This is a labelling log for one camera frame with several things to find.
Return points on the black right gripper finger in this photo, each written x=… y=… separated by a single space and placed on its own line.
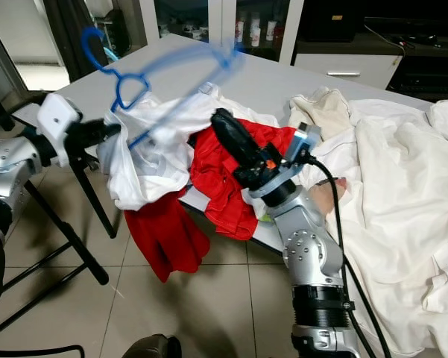
x=231 y=149
x=243 y=134

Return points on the red striped polo shirt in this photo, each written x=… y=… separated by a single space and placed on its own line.
x=216 y=179

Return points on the blue plastic clothes hanger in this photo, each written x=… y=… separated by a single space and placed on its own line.
x=115 y=74

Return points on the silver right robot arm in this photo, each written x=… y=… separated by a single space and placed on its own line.
x=309 y=253

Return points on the lime green cloth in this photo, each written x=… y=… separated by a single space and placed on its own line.
x=264 y=217

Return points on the black table leg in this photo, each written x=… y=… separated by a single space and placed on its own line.
x=97 y=201

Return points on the cream garment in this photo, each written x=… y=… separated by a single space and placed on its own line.
x=320 y=112

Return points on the black device with light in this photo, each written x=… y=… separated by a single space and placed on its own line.
x=118 y=33

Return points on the dark grey curtain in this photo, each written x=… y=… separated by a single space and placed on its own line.
x=74 y=37

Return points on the white bottle red label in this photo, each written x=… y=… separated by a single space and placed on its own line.
x=270 y=30
x=238 y=30
x=253 y=30

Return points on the black clothes rack stand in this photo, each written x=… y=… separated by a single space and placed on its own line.
x=74 y=250

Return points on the white glass door cabinet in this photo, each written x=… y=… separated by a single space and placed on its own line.
x=220 y=11

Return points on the white button shirt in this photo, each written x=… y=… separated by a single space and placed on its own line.
x=402 y=209

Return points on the black audio speaker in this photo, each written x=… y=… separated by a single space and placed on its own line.
x=330 y=19

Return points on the black set-top box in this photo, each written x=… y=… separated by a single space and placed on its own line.
x=425 y=78

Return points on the dark TV stand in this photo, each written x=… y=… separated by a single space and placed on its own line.
x=417 y=41

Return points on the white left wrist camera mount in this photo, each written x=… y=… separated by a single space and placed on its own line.
x=60 y=118

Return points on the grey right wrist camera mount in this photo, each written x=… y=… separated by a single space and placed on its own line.
x=305 y=138

